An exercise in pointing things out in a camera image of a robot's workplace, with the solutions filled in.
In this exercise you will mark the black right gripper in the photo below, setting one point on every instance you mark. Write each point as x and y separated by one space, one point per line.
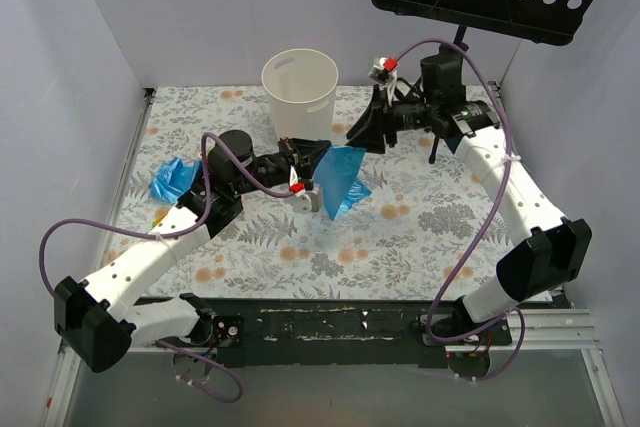
386 120

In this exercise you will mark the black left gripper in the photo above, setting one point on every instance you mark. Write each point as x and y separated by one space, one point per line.
291 158

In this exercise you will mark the blue plastic trash bag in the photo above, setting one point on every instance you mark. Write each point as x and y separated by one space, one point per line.
337 174

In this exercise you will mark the blue bag piece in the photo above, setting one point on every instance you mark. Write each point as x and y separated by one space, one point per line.
173 179

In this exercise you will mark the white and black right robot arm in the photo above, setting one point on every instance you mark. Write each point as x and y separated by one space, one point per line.
548 248

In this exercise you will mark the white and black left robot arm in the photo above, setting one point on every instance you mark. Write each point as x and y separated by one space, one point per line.
99 317

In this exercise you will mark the white cylindrical trash bin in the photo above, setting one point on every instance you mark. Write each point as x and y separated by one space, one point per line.
300 85

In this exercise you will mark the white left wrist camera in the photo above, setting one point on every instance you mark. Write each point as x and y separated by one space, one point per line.
306 196

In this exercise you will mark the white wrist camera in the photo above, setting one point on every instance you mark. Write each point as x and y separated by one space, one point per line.
384 72
306 196

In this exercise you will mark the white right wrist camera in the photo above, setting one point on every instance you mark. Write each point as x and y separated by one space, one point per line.
384 72

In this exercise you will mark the black scratched base plate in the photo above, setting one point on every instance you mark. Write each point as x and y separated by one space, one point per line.
276 332

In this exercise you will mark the aluminium rail frame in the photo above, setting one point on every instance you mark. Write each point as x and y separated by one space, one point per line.
541 367

